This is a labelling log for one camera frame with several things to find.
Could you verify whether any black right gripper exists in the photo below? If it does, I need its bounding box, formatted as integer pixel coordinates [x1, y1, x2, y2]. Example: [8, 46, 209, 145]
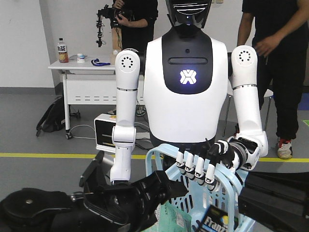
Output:
[79, 151, 188, 232]

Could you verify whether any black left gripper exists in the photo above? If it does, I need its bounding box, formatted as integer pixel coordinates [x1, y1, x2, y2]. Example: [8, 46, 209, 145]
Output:
[238, 172, 309, 232]

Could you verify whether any light blue plastic basket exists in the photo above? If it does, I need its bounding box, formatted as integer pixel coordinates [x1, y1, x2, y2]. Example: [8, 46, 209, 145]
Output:
[145, 143, 256, 232]

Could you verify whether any teal goji berry pouch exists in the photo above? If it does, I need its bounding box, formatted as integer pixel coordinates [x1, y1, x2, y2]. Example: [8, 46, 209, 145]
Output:
[156, 202, 191, 232]

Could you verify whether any black Franzzi cookie box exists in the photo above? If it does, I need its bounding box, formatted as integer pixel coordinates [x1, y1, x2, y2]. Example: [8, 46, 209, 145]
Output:
[197, 205, 229, 232]

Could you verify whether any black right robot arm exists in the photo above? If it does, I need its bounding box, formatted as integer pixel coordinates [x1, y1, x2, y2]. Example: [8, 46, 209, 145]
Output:
[0, 151, 188, 232]

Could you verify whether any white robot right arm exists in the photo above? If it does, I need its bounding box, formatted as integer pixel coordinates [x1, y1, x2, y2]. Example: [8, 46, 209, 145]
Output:
[83, 42, 268, 232]

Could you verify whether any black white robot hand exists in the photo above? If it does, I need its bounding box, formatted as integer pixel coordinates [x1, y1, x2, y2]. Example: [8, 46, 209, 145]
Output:
[176, 140, 239, 191]

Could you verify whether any white black charger box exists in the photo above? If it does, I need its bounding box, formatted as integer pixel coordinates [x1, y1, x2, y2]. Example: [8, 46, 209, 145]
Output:
[94, 114, 116, 153]

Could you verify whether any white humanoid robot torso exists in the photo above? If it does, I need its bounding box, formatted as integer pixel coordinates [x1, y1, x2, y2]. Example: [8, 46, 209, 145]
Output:
[143, 0, 228, 149]

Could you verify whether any black backpack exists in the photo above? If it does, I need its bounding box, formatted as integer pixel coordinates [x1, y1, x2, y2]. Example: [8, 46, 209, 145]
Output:
[36, 96, 65, 137]

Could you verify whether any white folding table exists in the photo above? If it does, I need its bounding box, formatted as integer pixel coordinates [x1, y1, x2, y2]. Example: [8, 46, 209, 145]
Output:
[47, 55, 145, 140]

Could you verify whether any seated person in black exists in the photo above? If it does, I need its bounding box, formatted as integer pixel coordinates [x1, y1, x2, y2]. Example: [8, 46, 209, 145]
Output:
[237, 0, 309, 160]

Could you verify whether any tea drink bottle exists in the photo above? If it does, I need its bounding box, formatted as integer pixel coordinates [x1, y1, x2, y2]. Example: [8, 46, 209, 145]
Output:
[57, 38, 69, 63]

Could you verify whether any person holding camera rig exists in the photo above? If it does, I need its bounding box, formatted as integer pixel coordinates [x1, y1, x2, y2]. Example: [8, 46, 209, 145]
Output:
[102, 0, 158, 55]

